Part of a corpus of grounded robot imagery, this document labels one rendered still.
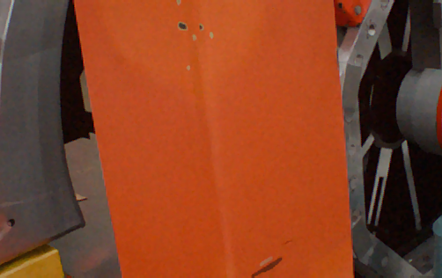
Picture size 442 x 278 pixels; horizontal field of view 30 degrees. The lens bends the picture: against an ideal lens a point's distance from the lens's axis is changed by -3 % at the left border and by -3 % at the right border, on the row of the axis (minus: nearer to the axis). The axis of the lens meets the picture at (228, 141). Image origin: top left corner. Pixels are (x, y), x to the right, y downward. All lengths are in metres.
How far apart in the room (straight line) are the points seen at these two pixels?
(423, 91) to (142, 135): 0.58
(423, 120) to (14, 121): 0.56
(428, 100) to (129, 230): 0.56
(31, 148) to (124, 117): 0.46
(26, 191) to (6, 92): 0.14
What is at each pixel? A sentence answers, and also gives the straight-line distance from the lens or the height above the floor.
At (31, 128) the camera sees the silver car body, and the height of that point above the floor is 0.92.
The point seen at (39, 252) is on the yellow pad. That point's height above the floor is 0.73.
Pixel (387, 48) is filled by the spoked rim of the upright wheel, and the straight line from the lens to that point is 1.26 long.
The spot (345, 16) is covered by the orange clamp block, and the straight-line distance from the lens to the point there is 1.01.
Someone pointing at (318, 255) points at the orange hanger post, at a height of 0.89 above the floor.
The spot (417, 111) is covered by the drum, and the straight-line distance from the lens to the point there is 1.19.
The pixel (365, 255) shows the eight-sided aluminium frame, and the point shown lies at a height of 0.72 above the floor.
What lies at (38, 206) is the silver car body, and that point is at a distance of 1.18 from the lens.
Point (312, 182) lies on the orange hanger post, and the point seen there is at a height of 0.96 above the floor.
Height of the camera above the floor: 1.24
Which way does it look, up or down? 19 degrees down
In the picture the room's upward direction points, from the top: 7 degrees counter-clockwise
